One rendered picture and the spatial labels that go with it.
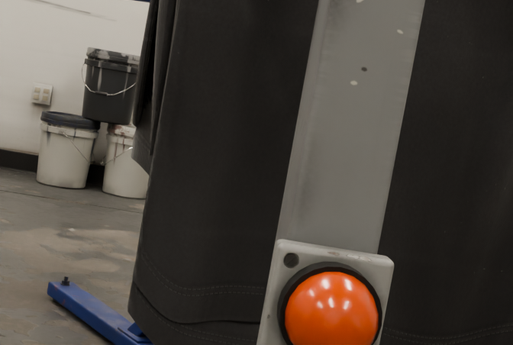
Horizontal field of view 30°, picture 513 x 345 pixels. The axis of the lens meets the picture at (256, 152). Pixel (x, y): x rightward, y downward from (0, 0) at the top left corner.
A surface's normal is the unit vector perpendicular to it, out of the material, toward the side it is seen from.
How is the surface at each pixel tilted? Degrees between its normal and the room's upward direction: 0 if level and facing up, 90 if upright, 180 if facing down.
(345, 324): 80
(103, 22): 90
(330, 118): 90
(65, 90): 90
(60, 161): 93
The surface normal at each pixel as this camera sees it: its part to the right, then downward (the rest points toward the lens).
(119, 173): -0.28, 0.08
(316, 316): -0.37, -0.16
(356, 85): 0.08, 0.09
